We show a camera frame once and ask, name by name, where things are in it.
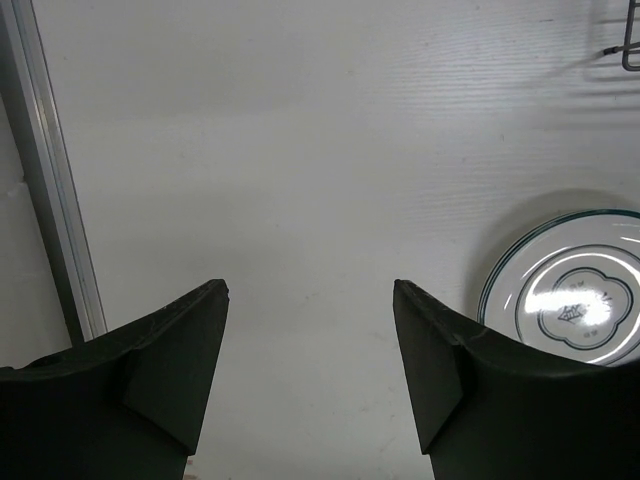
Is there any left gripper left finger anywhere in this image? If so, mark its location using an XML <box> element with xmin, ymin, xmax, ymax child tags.
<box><xmin>1</xmin><ymin>280</ymin><xmax>229</xmax><ymax>479</ymax></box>

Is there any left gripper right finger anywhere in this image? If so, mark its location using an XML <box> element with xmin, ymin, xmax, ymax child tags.
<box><xmin>393</xmin><ymin>280</ymin><xmax>639</xmax><ymax>479</ymax></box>

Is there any metal wire dish rack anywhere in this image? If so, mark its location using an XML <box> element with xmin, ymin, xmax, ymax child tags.
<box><xmin>602</xmin><ymin>0</ymin><xmax>639</xmax><ymax>73</ymax></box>

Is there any aluminium table edge rail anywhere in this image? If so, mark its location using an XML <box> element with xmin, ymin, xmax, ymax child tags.
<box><xmin>1</xmin><ymin>1</ymin><xmax>107</xmax><ymax>345</ymax></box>

